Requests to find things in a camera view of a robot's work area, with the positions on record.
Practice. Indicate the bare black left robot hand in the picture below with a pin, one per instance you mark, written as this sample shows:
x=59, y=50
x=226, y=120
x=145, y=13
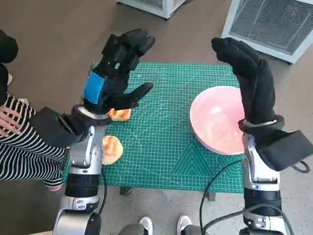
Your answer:
x=115, y=80

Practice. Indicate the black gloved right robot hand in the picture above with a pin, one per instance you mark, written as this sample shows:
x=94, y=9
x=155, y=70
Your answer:
x=256, y=85

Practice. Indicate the long toy bread loaf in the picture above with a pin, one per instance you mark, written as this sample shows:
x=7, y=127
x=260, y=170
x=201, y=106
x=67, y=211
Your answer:
x=119, y=115

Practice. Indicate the pink bowl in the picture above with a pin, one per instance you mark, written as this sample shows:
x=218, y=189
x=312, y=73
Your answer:
x=215, y=122

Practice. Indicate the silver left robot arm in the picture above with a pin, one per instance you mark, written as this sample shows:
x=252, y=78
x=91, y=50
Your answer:
x=83, y=151

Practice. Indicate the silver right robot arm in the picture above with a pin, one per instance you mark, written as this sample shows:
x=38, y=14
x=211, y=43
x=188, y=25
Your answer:
x=252, y=166

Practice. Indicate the round toy bread bun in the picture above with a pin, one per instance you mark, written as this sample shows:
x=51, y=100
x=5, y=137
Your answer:
x=111, y=149

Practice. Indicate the large white mesh cabinet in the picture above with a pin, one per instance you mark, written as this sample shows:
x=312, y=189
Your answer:
x=269, y=24

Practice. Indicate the green cutting mat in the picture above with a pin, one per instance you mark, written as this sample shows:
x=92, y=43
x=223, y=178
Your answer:
x=159, y=147

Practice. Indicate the small white mesh cabinet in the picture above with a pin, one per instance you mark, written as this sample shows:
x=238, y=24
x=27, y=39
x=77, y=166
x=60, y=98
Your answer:
x=146, y=6

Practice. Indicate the person's light shoe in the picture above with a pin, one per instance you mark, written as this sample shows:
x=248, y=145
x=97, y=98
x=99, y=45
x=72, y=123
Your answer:
x=10, y=78
x=23, y=100

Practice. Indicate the person's hand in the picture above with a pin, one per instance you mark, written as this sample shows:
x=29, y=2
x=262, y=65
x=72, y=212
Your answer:
x=7, y=120

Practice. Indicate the person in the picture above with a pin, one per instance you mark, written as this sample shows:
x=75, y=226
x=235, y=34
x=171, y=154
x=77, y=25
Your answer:
x=24, y=151

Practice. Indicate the person's white shoe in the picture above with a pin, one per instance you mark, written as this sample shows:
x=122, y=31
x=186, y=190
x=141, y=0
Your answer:
x=184, y=222
x=146, y=224

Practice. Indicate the person's grey leg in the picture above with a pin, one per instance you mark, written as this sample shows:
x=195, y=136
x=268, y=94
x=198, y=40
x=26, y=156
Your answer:
x=194, y=230
x=132, y=230

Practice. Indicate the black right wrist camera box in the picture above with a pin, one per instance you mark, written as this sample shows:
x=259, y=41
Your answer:
x=286, y=147

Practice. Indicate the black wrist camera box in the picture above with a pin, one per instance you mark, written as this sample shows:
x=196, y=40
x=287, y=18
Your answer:
x=53, y=127
x=286, y=147

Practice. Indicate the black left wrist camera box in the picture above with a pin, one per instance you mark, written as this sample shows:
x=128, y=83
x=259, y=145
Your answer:
x=53, y=127

